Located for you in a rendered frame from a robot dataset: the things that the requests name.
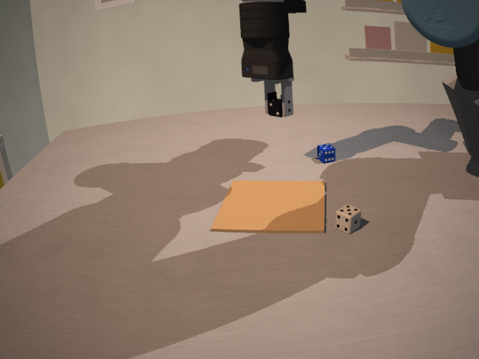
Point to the white die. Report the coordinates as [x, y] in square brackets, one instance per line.
[348, 219]

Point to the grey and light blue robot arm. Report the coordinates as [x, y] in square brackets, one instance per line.
[454, 24]

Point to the orange flat mat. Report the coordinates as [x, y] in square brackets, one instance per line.
[257, 206]

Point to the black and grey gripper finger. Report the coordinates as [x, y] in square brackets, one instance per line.
[286, 96]
[269, 91]

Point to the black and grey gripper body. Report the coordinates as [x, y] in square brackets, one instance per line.
[264, 25]

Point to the blue die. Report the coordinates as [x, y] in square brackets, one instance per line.
[326, 153]

